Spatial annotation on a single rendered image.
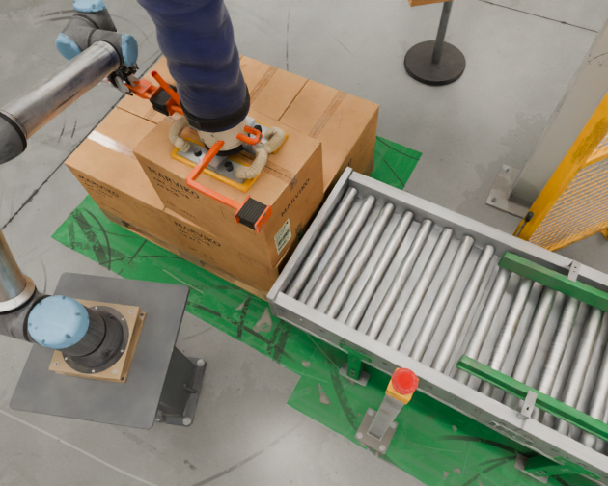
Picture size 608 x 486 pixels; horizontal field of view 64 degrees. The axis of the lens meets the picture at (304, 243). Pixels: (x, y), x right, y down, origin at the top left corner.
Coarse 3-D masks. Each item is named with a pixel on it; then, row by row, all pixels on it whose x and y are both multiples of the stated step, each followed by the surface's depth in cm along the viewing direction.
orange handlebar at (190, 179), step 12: (144, 84) 181; (144, 96) 180; (180, 108) 175; (252, 132) 168; (216, 144) 166; (252, 144) 167; (204, 156) 164; (204, 168) 164; (192, 180) 160; (204, 192) 157; (216, 192) 157; (228, 204) 155; (240, 204) 154
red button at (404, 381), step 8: (400, 368) 133; (408, 368) 133; (392, 376) 132; (400, 376) 131; (408, 376) 131; (416, 376) 132; (392, 384) 131; (400, 384) 130; (408, 384) 130; (416, 384) 131; (400, 392) 130; (408, 392) 130
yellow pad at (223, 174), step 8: (192, 144) 182; (200, 144) 182; (176, 152) 181; (192, 152) 180; (200, 152) 178; (184, 160) 179; (192, 160) 178; (224, 160) 177; (232, 160) 177; (208, 168) 176; (224, 168) 176; (232, 168) 174; (216, 176) 175; (224, 176) 174; (232, 176) 174; (256, 176) 174; (232, 184) 173; (240, 184) 172; (248, 184) 172
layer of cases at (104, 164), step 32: (160, 64) 264; (256, 64) 259; (128, 96) 254; (256, 96) 249; (288, 96) 247; (320, 96) 246; (352, 96) 245; (96, 128) 245; (128, 128) 243; (320, 128) 237; (352, 128) 235; (96, 160) 235; (128, 160) 234; (352, 160) 240; (96, 192) 250; (128, 192) 225; (160, 224) 238; (192, 224) 215; (224, 256) 229; (288, 256) 211
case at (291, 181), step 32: (160, 128) 190; (288, 128) 186; (160, 160) 182; (288, 160) 179; (320, 160) 191; (160, 192) 207; (192, 192) 184; (224, 192) 174; (256, 192) 173; (288, 192) 177; (320, 192) 209; (224, 224) 192; (288, 224) 193; (256, 256) 202
